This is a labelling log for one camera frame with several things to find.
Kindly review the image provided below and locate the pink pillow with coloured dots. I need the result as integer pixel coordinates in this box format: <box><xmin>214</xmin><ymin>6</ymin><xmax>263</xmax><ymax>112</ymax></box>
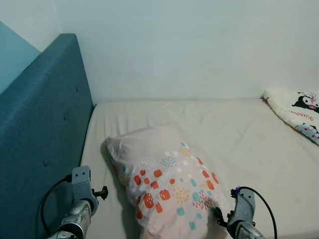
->
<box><xmin>102</xmin><ymin>125</ymin><xmax>235</xmax><ymax>239</ymax></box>

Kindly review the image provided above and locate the teal upholstered headboard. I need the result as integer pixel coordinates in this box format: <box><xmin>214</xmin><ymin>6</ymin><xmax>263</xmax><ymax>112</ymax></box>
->
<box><xmin>0</xmin><ymin>33</ymin><xmax>95</xmax><ymax>239</ymax></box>

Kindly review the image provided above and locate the mattress with cream sheet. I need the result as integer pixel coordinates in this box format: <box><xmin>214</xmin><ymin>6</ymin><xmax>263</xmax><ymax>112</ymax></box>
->
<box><xmin>80</xmin><ymin>98</ymin><xmax>319</xmax><ymax>239</ymax></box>

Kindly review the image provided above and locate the cream cartoon print blanket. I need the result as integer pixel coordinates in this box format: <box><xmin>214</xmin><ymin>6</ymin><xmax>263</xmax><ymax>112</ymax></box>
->
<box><xmin>262</xmin><ymin>89</ymin><xmax>319</xmax><ymax>146</ymax></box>

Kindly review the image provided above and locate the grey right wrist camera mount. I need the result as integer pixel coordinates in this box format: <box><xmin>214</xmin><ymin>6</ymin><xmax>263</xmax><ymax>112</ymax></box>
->
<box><xmin>230</xmin><ymin>188</ymin><xmax>256</xmax><ymax>225</ymax></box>

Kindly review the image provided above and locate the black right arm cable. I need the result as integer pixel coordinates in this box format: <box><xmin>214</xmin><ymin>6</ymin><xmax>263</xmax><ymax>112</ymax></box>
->
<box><xmin>237</xmin><ymin>187</ymin><xmax>278</xmax><ymax>239</ymax></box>

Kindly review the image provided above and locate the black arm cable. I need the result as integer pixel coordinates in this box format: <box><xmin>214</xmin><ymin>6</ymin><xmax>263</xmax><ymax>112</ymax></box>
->
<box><xmin>40</xmin><ymin>175</ymin><xmax>73</xmax><ymax>236</ymax></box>
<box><xmin>237</xmin><ymin>187</ymin><xmax>278</xmax><ymax>239</ymax></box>

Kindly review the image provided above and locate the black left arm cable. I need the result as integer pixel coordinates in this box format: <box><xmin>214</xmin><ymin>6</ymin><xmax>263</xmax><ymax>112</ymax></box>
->
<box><xmin>40</xmin><ymin>175</ymin><xmax>73</xmax><ymax>236</ymax></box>

